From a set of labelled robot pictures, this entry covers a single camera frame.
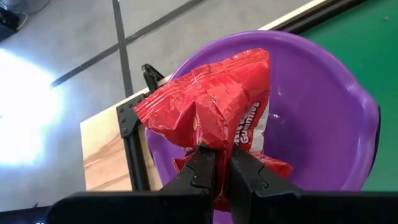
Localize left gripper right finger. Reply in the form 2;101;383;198
228;146;398;224

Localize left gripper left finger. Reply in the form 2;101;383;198
46;146;217;224

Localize red Skittles Gummies pack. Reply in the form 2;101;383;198
133;48;295;212

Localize purple plastic bucket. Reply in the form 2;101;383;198
144;29;382;224

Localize black table clamp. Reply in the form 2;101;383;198
141;63;165;94

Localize green table mat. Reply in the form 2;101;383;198
300;0;398;192

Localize black floor equipment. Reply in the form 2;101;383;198
0;6;20;41

